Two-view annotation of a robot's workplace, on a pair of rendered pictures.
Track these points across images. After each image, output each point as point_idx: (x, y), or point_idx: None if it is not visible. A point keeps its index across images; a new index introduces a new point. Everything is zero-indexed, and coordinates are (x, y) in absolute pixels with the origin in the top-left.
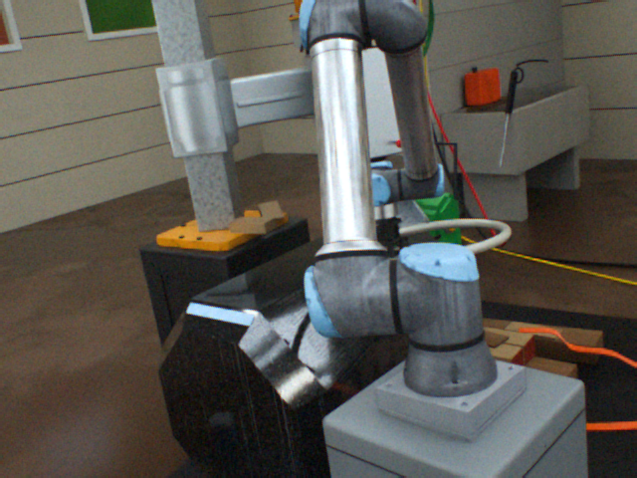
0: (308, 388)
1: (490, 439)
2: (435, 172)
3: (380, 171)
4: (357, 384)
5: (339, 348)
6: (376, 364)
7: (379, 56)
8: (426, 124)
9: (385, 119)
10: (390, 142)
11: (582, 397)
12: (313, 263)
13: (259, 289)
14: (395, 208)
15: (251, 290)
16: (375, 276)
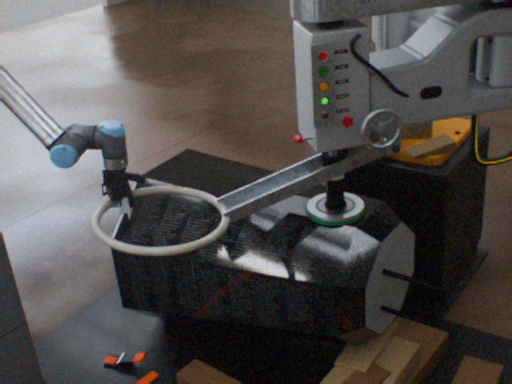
0: (113, 236)
1: None
2: (46, 147)
3: (77, 127)
4: (146, 269)
5: (146, 237)
6: (173, 276)
7: (305, 40)
8: (6, 106)
9: (308, 108)
10: (310, 134)
11: None
12: (230, 185)
13: (185, 170)
14: (106, 163)
15: (185, 167)
16: None
